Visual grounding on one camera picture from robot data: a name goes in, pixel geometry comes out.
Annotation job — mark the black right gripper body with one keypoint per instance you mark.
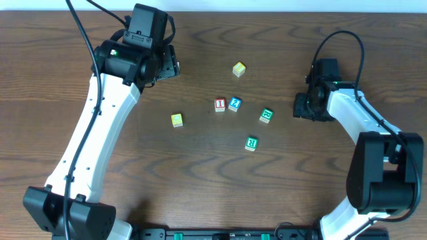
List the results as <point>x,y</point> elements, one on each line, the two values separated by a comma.
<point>301,107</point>

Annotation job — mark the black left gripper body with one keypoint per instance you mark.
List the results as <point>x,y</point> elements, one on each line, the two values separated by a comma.
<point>170,66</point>

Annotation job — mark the red letter I block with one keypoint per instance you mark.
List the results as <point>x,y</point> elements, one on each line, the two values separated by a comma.
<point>220,105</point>

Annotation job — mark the blue number 2 block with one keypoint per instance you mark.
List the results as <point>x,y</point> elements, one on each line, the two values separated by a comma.
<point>234,104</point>

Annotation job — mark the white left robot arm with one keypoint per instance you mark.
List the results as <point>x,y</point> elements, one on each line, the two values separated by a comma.
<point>68,206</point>

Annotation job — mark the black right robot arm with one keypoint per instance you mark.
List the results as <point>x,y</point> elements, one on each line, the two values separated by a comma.
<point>385,176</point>

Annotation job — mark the green R block far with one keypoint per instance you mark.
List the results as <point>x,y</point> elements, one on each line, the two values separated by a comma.
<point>266,115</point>

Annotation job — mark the green r block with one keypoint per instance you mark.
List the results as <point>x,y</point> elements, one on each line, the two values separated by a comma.
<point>266,115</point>
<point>251,144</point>

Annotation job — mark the yellow C block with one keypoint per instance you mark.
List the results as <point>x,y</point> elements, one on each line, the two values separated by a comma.
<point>177,120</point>

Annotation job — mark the yellow letter block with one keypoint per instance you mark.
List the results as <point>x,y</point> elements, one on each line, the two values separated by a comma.
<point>239,69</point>

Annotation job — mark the green R block near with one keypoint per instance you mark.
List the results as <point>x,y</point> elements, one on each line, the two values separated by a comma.
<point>251,144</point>

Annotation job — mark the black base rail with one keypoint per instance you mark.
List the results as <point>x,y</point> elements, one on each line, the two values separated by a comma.
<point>162,234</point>

